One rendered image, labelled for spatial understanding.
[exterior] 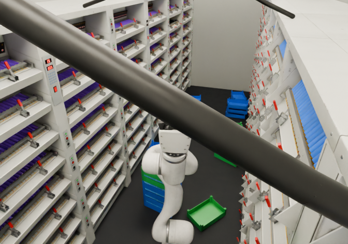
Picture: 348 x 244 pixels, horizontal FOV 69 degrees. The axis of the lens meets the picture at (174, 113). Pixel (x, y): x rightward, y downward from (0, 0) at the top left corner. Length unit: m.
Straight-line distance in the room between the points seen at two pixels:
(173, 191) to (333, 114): 1.02
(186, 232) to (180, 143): 0.79
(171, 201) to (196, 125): 1.25
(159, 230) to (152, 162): 0.67
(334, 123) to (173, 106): 0.34
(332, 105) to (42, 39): 0.46
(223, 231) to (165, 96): 2.29
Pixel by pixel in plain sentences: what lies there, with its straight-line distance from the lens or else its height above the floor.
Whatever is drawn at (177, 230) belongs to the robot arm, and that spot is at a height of 0.72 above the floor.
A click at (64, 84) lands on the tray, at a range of 1.74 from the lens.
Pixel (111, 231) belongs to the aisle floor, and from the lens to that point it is 2.45.
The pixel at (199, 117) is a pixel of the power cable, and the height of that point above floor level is 1.85.
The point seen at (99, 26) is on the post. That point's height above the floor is 1.59.
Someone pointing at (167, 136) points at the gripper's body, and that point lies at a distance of 0.77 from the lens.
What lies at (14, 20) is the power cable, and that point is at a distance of 0.20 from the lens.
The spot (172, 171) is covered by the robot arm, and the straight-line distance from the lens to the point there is 0.88.
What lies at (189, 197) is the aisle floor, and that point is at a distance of 2.63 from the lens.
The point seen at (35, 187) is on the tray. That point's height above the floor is 0.91.
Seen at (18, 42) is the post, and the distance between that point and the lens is 1.54.
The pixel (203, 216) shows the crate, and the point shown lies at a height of 0.00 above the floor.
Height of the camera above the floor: 1.92
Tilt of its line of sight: 29 degrees down
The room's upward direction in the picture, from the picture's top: straight up
